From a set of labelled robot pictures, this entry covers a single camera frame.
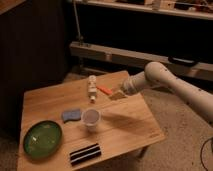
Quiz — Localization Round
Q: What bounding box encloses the black handle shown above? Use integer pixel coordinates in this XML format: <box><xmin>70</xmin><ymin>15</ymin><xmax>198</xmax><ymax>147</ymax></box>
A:
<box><xmin>168</xmin><ymin>57</ymin><xmax>198</xmax><ymax>67</ymax></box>

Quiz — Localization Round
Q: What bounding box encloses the orange pepper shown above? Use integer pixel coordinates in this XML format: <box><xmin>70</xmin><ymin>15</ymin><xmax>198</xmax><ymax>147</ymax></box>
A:
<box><xmin>97</xmin><ymin>86</ymin><xmax>113</xmax><ymax>95</ymax></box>

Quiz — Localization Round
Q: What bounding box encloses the green glass plate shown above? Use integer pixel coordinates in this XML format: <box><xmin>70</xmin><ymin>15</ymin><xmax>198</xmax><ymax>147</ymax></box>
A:
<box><xmin>23</xmin><ymin>120</ymin><xmax>62</xmax><ymax>159</ymax></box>

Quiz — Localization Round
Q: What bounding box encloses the grey metal beam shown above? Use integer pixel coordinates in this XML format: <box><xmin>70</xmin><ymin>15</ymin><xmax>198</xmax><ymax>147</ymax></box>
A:
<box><xmin>69</xmin><ymin>41</ymin><xmax>213</xmax><ymax>81</ymax></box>

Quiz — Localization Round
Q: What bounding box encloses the black white striped block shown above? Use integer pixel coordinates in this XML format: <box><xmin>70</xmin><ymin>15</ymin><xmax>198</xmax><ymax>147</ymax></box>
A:
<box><xmin>69</xmin><ymin>143</ymin><xmax>102</xmax><ymax>166</ymax></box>

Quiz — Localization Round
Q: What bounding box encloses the blue sponge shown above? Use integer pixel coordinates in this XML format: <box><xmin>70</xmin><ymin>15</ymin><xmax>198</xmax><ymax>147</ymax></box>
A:
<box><xmin>61</xmin><ymin>109</ymin><xmax>81</xmax><ymax>123</ymax></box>

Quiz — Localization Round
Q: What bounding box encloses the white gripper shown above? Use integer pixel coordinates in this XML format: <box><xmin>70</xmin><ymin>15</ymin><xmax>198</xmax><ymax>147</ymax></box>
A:
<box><xmin>109</xmin><ymin>77</ymin><xmax>136</xmax><ymax>100</ymax></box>

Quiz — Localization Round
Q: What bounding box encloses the white ceramic cup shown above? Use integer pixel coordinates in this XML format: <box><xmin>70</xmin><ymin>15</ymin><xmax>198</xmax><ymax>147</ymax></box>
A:
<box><xmin>81</xmin><ymin>109</ymin><xmax>101</xmax><ymax>132</ymax></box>

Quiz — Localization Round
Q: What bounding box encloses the wooden side table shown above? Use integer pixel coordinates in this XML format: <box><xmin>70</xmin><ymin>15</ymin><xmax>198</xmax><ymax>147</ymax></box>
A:
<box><xmin>17</xmin><ymin>79</ymin><xmax>165</xmax><ymax>171</ymax></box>

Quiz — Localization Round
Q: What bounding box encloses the wooden shelf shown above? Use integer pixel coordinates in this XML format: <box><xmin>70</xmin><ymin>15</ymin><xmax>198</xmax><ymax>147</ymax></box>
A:
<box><xmin>66</xmin><ymin>0</ymin><xmax>213</xmax><ymax>22</ymax></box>

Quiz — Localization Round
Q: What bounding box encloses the vertical metal pole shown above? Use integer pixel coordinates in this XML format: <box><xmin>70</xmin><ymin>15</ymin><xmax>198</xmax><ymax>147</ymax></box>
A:
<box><xmin>72</xmin><ymin>0</ymin><xmax>83</xmax><ymax>45</ymax></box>

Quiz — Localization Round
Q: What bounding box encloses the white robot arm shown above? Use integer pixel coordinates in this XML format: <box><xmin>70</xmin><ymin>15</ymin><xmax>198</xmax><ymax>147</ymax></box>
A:
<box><xmin>110</xmin><ymin>62</ymin><xmax>213</xmax><ymax>127</ymax></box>

